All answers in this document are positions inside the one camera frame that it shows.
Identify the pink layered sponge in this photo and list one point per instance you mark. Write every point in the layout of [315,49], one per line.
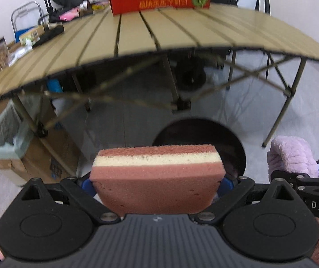
[156,184]

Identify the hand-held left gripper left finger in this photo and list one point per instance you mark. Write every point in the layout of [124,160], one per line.
[88,188]

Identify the black glove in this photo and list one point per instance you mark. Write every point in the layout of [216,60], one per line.
[47,35]

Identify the beige box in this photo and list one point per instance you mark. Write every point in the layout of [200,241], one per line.
[32,35]

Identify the white plastic wrapper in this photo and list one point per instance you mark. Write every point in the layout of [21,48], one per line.
[20,53]

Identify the grey hand truck frame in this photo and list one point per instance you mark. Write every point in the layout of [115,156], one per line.
[25,5]

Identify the red cardboard box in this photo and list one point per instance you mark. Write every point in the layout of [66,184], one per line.
[159,1]

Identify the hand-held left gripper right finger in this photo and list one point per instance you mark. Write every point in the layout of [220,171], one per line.
[225,187]

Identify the black wheeled cart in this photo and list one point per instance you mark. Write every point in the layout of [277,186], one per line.
[190,75]

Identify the purple fluffy cloth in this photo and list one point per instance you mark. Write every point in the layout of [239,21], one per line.
[290,156]

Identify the tall printed cardboard box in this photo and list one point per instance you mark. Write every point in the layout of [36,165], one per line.
[61,156]

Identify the pink packet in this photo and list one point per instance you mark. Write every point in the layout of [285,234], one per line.
[68,15]

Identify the green plastic bag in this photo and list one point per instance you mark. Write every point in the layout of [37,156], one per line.
[0,134]

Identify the black round bin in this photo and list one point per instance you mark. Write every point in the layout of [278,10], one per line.
[193,131]

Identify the blue box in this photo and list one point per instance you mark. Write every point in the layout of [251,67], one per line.
[18,35]

